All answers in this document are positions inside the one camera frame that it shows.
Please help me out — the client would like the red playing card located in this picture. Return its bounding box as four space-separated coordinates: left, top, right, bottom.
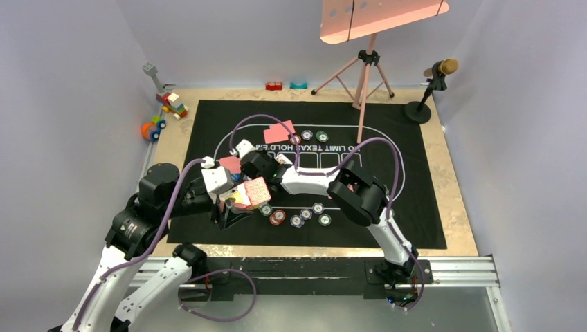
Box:
269 120 296 139
263 128 289 145
218 156 242 174

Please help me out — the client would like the face-up playing card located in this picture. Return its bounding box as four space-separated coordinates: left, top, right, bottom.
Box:
275 153 293 165

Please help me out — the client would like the red playing card box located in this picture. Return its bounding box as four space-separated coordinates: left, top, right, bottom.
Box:
224 177 271 210

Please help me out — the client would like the red poker chip stack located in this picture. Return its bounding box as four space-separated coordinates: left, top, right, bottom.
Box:
269 210 287 225

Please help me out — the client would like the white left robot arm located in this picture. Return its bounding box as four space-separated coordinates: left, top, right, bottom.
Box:
54 157 233 331

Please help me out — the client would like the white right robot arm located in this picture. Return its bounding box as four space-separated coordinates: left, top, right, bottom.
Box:
239 149 425 285

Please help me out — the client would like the red toy block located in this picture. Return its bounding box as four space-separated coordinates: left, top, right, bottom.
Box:
265 81 283 91

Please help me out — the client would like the teal toy block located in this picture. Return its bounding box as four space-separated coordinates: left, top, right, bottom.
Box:
289 81 308 89

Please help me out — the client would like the colourful toy block train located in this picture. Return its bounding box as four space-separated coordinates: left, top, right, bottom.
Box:
142 62 188 120

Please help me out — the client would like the orange toy wheel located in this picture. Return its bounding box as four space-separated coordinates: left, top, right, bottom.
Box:
141 116 166 142

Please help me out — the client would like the black poker felt mat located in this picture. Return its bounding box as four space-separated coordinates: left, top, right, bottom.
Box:
168 100 446 254

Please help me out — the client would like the pink music stand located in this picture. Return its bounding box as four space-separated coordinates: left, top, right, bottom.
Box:
311 0 450 143

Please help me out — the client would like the gold microphone on stand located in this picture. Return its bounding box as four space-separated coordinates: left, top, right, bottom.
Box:
403 58 460 125

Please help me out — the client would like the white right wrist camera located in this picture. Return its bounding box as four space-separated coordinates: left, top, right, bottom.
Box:
229 139 257 159

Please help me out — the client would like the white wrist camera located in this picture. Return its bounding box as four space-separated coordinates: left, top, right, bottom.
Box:
201 156 235 196
229 139 257 159

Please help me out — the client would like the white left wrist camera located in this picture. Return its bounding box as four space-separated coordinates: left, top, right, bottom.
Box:
201 156 235 196

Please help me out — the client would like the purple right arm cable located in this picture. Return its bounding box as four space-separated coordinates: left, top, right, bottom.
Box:
228 114 427 313

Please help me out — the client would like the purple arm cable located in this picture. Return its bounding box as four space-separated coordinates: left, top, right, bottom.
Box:
71 158 257 332
228 114 427 313

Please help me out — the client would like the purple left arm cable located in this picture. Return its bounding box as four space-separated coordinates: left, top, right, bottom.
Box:
71 158 257 332

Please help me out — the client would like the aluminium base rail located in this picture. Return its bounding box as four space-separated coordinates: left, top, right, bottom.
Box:
82 137 512 332

